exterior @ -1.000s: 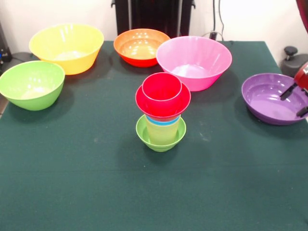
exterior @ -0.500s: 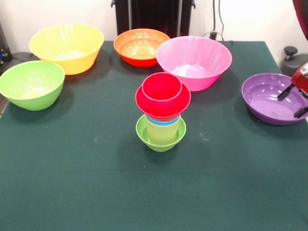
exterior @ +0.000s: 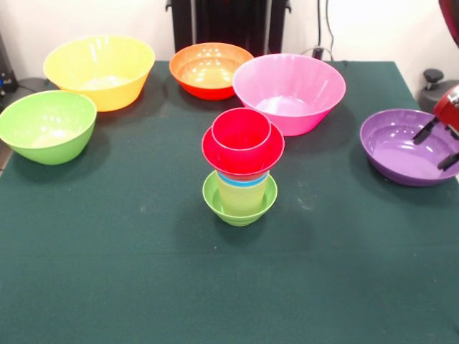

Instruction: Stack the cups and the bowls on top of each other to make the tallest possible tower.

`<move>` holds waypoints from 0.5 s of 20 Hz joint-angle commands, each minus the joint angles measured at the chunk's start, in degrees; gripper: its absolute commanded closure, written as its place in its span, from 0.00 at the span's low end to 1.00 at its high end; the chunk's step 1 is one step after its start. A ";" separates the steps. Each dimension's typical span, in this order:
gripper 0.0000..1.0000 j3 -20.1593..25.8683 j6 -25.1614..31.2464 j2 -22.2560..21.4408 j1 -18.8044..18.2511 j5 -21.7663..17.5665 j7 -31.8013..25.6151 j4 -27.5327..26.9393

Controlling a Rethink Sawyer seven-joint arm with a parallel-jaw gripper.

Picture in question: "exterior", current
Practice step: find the small red bowl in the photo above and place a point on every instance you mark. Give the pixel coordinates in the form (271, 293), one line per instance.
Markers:
(240, 173)

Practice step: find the dark green tablecloth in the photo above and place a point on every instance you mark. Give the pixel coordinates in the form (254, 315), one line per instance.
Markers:
(179, 286)

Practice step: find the large yellow bowl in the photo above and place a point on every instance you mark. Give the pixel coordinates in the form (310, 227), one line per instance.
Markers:
(100, 64)

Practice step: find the blue cup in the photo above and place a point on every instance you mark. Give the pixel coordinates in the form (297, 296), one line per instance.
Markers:
(244, 183)

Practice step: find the large pink bowl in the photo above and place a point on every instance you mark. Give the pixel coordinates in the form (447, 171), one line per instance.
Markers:
(287, 93)

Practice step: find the large green bowl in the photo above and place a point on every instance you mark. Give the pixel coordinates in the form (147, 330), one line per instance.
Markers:
(43, 129)

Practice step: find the black equipment box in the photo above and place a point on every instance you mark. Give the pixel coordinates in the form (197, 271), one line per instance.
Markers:
(7, 79)

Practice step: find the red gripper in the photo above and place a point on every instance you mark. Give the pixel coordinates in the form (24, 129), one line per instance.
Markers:
(450, 111)

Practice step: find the yellow cup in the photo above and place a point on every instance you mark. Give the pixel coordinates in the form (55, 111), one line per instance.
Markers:
(242, 200)

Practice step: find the small green bowl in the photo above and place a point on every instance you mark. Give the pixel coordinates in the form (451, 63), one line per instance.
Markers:
(240, 219)

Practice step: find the purple bowl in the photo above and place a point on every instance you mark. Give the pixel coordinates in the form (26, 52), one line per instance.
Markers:
(394, 154)

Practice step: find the orange bowl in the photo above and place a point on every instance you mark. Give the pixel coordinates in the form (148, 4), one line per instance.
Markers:
(208, 71)

